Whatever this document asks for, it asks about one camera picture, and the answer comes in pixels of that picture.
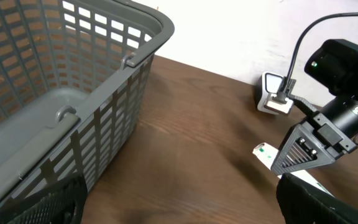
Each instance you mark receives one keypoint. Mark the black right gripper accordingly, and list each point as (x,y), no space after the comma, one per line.
(320,136)

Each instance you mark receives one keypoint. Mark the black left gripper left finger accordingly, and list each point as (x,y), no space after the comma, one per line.
(62,202)

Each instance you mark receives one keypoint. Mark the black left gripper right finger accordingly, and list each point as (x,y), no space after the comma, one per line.
(302,203)

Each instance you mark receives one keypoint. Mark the white barcode scanner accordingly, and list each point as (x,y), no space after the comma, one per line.
(266,84)

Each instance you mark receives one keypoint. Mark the grey plastic mesh basket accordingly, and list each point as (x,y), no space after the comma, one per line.
(72,79)

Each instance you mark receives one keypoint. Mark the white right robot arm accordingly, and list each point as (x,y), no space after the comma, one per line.
(335,65)

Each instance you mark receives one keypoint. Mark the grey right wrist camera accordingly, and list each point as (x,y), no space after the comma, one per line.
(281,108)

